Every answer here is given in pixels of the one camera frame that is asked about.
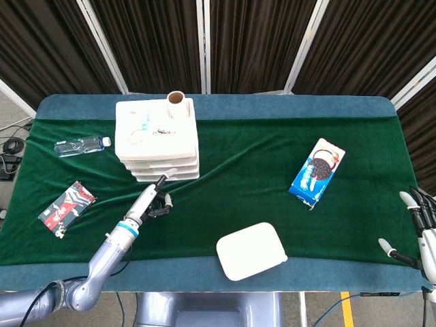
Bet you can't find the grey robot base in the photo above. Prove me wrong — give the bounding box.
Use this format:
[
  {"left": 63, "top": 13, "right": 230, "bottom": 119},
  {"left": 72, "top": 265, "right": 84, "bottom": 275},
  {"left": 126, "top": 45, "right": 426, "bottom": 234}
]
[{"left": 132, "top": 292, "right": 283, "bottom": 327}]

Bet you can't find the white lidded lunch box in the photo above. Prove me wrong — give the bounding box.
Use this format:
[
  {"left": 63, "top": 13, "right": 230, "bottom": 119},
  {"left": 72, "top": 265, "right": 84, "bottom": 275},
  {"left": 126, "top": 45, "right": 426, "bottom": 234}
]
[{"left": 216, "top": 221, "right": 289, "bottom": 282}]

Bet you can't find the green velvet cloth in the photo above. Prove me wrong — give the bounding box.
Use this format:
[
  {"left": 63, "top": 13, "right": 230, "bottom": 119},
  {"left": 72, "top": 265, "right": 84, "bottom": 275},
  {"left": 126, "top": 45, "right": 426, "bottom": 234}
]
[{"left": 0, "top": 117, "right": 425, "bottom": 268}]

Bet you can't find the blue oreo cookie box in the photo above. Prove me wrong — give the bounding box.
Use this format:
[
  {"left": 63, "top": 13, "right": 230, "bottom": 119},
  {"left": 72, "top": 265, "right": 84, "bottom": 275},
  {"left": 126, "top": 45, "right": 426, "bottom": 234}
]
[{"left": 288, "top": 138, "right": 346, "bottom": 211}]

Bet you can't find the red black snack packet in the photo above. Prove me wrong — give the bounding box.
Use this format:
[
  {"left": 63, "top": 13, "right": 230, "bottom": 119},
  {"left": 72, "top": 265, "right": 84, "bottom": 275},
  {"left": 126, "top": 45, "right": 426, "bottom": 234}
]
[{"left": 37, "top": 181, "right": 97, "bottom": 239}]

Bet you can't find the blue cable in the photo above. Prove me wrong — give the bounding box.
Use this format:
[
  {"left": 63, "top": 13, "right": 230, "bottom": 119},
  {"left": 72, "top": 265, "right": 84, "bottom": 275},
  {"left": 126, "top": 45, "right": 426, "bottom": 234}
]
[{"left": 313, "top": 291, "right": 425, "bottom": 327}]

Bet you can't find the black cables and adapter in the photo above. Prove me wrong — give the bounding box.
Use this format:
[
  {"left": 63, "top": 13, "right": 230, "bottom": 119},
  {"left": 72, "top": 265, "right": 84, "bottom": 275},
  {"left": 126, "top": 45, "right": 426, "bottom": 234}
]
[{"left": 0, "top": 124, "right": 33, "bottom": 182}]

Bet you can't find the clear drawer with green packet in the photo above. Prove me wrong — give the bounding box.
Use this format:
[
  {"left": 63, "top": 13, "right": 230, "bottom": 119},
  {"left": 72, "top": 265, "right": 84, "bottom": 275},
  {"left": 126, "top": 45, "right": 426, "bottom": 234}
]
[{"left": 119, "top": 157, "right": 200, "bottom": 168}]

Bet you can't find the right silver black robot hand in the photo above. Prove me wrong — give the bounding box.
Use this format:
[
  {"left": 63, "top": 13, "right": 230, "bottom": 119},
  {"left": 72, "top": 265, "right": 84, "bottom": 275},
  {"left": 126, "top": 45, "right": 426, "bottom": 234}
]
[{"left": 378, "top": 185, "right": 436, "bottom": 283}]

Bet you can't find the white plastic drawer unit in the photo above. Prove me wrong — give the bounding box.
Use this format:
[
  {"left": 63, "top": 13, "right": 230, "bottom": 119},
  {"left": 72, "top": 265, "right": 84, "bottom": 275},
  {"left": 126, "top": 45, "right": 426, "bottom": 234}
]
[{"left": 114, "top": 97, "right": 201, "bottom": 183}]

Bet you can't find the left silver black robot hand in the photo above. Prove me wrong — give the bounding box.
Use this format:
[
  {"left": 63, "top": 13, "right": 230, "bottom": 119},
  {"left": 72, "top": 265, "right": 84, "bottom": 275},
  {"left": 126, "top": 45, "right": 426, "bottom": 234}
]
[{"left": 124, "top": 168, "right": 178, "bottom": 228}]

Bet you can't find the dark curtain folding screen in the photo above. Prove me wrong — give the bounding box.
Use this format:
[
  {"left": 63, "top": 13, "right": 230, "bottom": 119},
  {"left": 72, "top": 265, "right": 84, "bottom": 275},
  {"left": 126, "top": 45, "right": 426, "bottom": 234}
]
[{"left": 0, "top": 0, "right": 436, "bottom": 197}]

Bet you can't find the clear plastic water bottle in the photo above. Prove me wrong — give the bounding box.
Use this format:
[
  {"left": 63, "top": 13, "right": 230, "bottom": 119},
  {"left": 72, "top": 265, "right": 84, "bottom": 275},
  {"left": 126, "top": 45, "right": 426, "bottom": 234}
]
[{"left": 53, "top": 136, "right": 112, "bottom": 158}]

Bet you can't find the white table leg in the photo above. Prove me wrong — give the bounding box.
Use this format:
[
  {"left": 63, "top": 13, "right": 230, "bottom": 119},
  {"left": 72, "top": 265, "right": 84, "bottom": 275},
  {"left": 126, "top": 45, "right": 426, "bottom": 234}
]
[{"left": 298, "top": 292, "right": 308, "bottom": 327}]

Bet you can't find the white paper roll cardboard core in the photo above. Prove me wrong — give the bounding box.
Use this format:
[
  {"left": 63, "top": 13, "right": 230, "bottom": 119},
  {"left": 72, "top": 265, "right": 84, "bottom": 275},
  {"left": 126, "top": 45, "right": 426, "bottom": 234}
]
[{"left": 166, "top": 91, "right": 187, "bottom": 119}]

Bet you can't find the blue table cover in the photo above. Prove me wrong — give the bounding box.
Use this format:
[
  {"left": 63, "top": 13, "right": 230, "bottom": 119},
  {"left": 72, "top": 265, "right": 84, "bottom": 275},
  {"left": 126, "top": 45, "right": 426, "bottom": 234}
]
[{"left": 0, "top": 94, "right": 433, "bottom": 294}]

